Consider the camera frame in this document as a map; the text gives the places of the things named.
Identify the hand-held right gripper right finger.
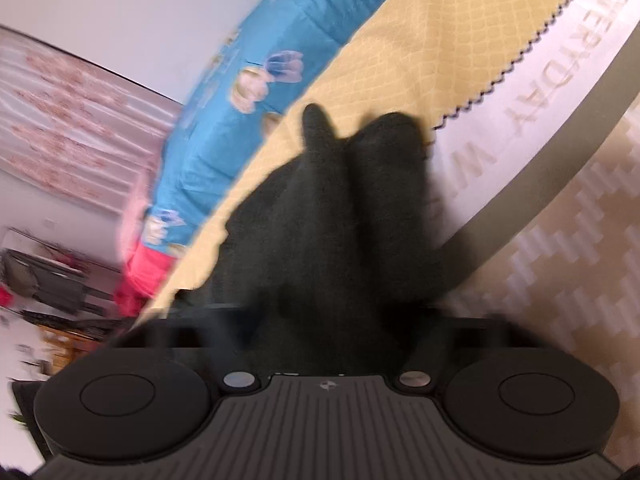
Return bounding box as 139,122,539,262
394,310,548,393

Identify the blue floral bed sheet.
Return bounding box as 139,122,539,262
144,0,426,252

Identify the metal clothes rack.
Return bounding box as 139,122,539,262
0,226,123,323

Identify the dark green knit sweater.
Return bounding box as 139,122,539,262
172,102,447,378

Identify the pink floral curtain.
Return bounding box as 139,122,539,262
0,26,184,207

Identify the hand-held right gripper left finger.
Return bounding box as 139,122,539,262
106,305,262,393

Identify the wooden shelf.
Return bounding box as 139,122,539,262
36,321,103,377

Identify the grey hanging garment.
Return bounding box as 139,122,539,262
0,249,108,317

